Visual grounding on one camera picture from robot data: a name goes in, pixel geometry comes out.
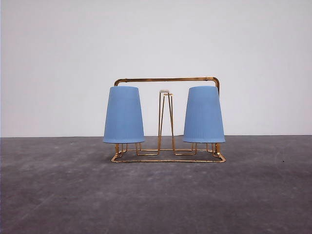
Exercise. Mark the blue ribbed cup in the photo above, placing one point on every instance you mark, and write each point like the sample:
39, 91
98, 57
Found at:
203, 122

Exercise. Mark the gold wire cup rack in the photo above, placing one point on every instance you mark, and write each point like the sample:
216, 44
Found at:
211, 154

